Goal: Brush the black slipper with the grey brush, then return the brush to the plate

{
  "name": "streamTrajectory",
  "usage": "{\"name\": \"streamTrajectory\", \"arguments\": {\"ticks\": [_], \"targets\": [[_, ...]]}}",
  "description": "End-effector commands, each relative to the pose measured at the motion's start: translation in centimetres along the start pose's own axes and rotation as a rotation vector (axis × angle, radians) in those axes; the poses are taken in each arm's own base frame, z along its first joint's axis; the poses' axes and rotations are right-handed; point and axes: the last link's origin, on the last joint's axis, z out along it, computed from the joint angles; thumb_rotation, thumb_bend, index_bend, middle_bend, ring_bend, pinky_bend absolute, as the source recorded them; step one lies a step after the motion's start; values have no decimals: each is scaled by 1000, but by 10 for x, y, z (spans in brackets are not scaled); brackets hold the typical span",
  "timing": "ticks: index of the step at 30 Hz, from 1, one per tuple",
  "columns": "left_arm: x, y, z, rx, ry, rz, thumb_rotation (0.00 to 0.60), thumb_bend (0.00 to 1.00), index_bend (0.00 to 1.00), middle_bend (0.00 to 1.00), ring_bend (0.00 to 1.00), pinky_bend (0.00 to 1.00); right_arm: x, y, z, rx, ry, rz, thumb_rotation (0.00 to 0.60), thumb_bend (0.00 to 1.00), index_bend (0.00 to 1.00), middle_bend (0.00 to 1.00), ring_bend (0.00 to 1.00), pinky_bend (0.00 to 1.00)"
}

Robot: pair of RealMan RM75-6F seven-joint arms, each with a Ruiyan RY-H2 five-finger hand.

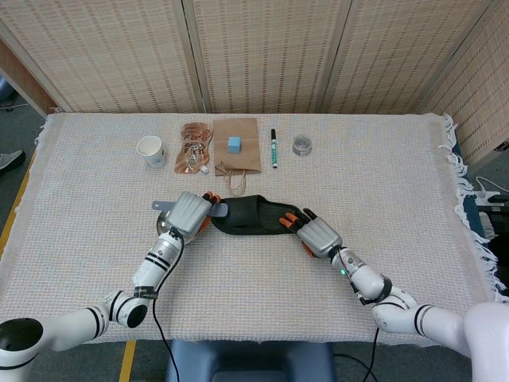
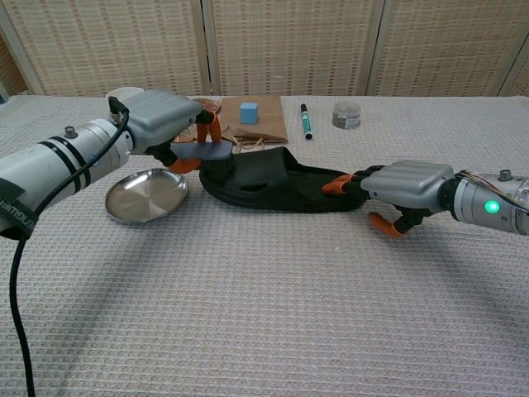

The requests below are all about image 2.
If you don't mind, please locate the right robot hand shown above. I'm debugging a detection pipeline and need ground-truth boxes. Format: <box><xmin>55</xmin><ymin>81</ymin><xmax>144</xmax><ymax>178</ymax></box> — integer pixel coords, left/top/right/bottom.
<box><xmin>322</xmin><ymin>160</ymin><xmax>455</xmax><ymax>239</ymax></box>

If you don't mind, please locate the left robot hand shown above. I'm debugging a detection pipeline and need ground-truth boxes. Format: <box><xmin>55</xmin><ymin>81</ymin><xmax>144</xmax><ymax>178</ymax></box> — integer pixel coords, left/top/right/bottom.
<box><xmin>107</xmin><ymin>88</ymin><xmax>222</xmax><ymax>174</ymax></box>

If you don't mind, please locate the black slipper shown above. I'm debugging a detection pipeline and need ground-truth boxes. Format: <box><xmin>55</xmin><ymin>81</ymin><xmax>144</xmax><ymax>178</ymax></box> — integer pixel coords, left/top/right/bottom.
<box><xmin>198</xmin><ymin>146</ymin><xmax>373</xmax><ymax>215</ymax></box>

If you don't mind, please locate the white paper cup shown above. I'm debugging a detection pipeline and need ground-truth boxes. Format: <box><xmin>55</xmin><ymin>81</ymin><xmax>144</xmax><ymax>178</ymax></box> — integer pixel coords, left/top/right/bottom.
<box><xmin>105</xmin><ymin>86</ymin><xmax>145</xmax><ymax>103</ymax></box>

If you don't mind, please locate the round steel plate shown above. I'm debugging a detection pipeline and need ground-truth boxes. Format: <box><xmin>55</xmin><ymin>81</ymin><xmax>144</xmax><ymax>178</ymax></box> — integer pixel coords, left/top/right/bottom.
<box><xmin>104</xmin><ymin>168</ymin><xmax>189</xmax><ymax>225</ymax></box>

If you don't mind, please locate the blue cube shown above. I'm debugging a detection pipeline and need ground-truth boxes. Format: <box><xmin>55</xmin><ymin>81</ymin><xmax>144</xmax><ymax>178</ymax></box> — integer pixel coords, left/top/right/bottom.
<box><xmin>239</xmin><ymin>102</ymin><xmax>260</xmax><ymax>125</ymax></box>

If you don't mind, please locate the woven bamboo screen panel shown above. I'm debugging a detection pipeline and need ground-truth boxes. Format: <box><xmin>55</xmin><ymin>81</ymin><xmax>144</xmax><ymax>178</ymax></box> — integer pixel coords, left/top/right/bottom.
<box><xmin>202</xmin><ymin>0</ymin><xmax>385</xmax><ymax>98</ymax></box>
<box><xmin>500</xmin><ymin>47</ymin><xmax>529</xmax><ymax>98</ymax></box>
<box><xmin>367</xmin><ymin>0</ymin><xmax>529</xmax><ymax>98</ymax></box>
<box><xmin>0</xmin><ymin>0</ymin><xmax>210</xmax><ymax>98</ymax></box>

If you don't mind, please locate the clear round plastic jar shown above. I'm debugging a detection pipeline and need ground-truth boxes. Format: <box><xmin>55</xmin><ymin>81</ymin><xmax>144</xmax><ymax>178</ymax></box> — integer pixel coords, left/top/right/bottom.
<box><xmin>332</xmin><ymin>101</ymin><xmax>363</xmax><ymax>130</ymax></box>

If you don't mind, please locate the brown paper bag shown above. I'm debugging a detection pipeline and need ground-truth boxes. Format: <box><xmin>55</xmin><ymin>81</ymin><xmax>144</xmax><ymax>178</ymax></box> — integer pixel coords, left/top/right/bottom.
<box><xmin>218</xmin><ymin>95</ymin><xmax>289</xmax><ymax>151</ymax></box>

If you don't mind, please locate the green marker pen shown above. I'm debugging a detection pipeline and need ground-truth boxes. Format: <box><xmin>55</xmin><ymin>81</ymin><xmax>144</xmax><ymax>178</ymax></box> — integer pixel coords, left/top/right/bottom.
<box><xmin>299</xmin><ymin>103</ymin><xmax>315</xmax><ymax>141</ymax></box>

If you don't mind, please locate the woven white tablecloth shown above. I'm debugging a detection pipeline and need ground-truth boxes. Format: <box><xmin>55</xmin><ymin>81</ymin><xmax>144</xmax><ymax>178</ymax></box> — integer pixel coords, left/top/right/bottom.
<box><xmin>0</xmin><ymin>94</ymin><xmax>529</xmax><ymax>397</ymax></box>

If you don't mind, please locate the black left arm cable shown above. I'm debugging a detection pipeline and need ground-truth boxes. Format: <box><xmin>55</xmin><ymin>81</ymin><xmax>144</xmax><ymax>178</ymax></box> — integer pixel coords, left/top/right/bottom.
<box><xmin>8</xmin><ymin>98</ymin><xmax>132</xmax><ymax>397</ymax></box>

